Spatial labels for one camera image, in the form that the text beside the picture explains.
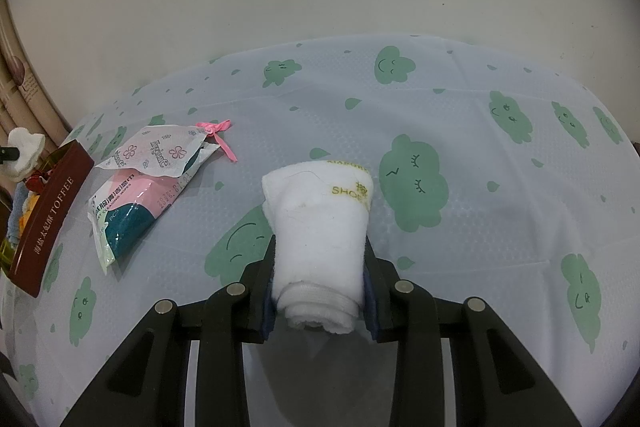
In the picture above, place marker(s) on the white sock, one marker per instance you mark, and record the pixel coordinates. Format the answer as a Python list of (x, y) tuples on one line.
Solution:
[(25, 149)]

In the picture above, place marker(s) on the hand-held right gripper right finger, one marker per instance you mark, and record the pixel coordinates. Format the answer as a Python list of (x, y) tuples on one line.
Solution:
[(371, 307)]

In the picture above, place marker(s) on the beige pleated curtain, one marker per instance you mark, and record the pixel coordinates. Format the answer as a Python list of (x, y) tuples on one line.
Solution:
[(20, 72)]

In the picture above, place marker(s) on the white star-print red-trimmed pouch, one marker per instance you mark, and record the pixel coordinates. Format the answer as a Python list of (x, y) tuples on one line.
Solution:
[(36, 182)]

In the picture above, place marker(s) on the pink teal wet wipes packet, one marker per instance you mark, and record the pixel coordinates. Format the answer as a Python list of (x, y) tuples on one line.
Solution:
[(135, 212)]

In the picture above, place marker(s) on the white towel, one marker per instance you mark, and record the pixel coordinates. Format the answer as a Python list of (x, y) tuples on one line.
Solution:
[(320, 232)]

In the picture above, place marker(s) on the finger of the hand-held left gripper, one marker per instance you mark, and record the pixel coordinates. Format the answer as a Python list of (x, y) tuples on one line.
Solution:
[(7, 153)]

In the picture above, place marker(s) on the floral white packet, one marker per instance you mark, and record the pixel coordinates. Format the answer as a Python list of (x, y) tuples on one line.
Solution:
[(155, 149)]

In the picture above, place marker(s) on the light blue fuzzy sock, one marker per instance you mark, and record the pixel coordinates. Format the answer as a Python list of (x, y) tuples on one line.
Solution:
[(17, 214)]

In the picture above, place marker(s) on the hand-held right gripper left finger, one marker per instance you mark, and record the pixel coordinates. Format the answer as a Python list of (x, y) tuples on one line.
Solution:
[(268, 307)]

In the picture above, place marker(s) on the dark red tin box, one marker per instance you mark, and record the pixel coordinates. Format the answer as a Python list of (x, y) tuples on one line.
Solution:
[(45, 217)]

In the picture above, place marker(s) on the orange plush toy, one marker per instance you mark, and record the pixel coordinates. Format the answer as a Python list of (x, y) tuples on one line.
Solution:
[(27, 209)]

